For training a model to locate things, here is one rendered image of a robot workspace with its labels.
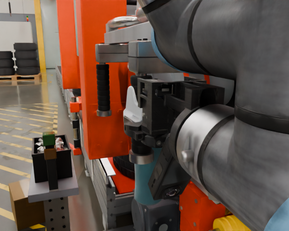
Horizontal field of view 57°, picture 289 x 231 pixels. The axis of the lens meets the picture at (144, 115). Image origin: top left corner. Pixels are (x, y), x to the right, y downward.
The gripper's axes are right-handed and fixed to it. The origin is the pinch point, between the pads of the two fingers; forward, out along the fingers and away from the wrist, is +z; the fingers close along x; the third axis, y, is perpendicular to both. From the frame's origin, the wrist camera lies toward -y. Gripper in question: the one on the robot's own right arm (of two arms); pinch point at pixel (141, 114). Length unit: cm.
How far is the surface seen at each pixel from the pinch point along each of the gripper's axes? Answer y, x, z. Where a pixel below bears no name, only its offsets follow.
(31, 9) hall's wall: 177, 64, 1313
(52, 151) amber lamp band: -23, 15, 49
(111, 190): -51, -8, 65
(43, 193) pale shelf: -38, 19, 49
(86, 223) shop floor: -83, 1, 90
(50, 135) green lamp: -17, 15, 49
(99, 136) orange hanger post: -22, -2, 55
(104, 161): -44, -8, 82
